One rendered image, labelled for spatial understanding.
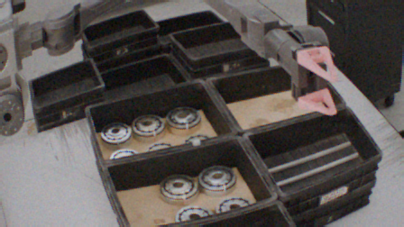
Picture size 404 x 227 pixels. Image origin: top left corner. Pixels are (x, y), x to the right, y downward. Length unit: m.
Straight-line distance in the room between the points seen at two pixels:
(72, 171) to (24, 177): 0.23
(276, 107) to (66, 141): 0.76
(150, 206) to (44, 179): 0.51
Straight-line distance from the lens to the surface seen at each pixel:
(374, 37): 3.18
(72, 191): 1.94
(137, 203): 1.68
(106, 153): 1.87
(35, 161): 2.11
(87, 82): 2.90
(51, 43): 1.24
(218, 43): 3.09
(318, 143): 1.88
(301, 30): 1.09
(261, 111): 2.01
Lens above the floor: 1.97
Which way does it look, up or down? 35 degrees down
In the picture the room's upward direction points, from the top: 2 degrees counter-clockwise
